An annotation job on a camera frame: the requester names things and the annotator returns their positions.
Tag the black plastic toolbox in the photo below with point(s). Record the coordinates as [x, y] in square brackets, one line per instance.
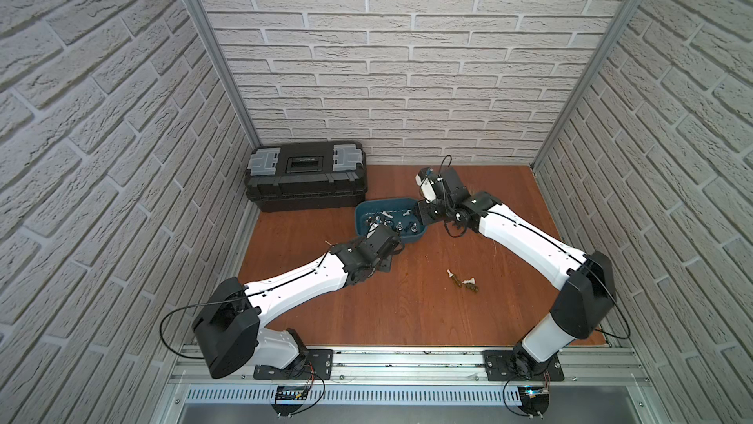
[312, 175]

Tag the teal plastic storage tray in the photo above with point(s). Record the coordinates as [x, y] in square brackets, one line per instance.
[402, 209]

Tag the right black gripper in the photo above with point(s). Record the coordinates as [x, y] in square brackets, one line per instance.
[424, 211]

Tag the circuit board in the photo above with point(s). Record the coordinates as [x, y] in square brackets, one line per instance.
[534, 401]
[290, 399]

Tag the right circuit board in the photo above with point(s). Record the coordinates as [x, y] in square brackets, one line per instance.
[534, 401]

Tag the left circuit board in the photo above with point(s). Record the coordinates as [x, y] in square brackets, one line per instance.
[290, 399]

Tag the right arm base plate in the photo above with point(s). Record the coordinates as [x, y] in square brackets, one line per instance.
[502, 365]

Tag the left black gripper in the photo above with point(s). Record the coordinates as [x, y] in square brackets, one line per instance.
[394, 241]

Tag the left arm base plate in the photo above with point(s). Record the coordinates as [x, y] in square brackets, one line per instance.
[314, 363]

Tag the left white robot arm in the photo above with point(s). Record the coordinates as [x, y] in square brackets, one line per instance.
[232, 327]

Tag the aluminium mounting rail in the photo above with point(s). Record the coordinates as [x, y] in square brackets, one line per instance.
[441, 366]

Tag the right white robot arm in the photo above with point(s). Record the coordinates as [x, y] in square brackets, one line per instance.
[585, 283]

